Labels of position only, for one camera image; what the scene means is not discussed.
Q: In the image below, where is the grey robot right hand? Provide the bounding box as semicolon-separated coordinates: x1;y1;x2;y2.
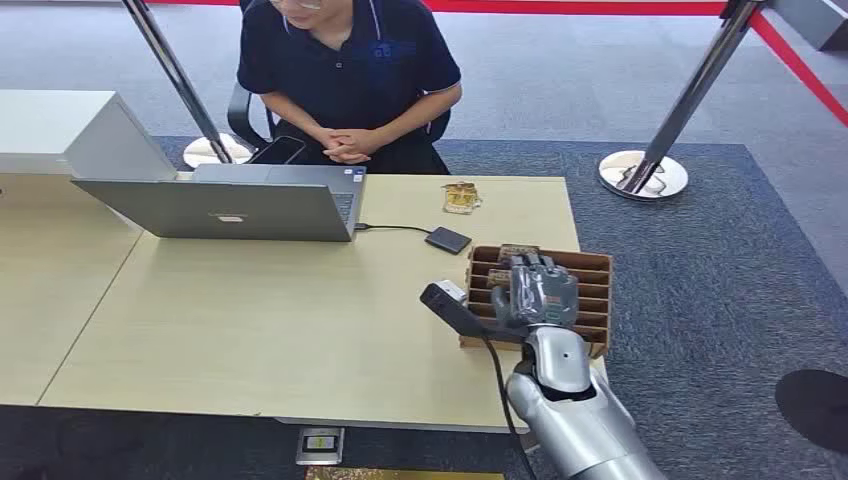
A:
490;251;580;331

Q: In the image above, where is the person's left hand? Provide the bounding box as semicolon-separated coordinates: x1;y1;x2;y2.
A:
324;129;389;166

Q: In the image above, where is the person's right hand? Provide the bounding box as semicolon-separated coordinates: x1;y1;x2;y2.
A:
317;127;363;158

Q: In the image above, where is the brown cardboard card organizer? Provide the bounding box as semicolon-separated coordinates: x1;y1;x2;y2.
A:
459;244;614;360

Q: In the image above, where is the person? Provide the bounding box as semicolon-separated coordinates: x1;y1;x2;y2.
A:
236;0;464;176

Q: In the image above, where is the gold card stack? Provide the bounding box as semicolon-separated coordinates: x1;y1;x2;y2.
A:
442;181;483;215

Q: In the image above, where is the black card reader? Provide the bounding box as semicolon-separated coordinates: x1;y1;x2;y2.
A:
424;226;473;256

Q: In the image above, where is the black smartphone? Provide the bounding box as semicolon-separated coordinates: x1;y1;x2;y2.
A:
246;135;307;166

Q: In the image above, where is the black office chair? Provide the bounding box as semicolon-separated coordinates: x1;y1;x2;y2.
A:
227;82;452;151

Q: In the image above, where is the grey open laptop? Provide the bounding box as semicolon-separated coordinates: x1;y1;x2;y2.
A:
71;163;368;243

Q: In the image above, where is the chrome stanchion base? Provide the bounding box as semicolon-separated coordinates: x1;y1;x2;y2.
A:
597;149;690;201
182;133;256;170

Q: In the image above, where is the chrome stanchion pole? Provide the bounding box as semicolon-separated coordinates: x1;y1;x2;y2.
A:
122;0;234;165
622;0;763;195

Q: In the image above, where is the gold patterned board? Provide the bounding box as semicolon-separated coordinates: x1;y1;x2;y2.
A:
304;466;506;480

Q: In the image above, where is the red barrier belt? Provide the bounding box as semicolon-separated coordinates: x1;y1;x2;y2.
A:
144;0;728;17
748;9;848;128

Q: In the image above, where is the silver floor socket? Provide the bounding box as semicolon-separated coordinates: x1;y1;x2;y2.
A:
295;427;346;467

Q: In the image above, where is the white box cabinet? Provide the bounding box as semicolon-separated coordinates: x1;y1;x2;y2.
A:
0;89;179;181

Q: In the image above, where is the black round object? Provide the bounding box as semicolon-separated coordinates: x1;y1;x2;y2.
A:
775;368;848;456

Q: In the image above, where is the grey box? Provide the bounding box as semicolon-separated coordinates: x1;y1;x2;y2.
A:
768;0;848;53

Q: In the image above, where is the thin black reader cable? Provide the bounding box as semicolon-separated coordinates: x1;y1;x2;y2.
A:
354;223;433;236

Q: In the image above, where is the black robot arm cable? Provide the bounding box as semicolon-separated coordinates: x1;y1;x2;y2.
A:
480;336;538;480

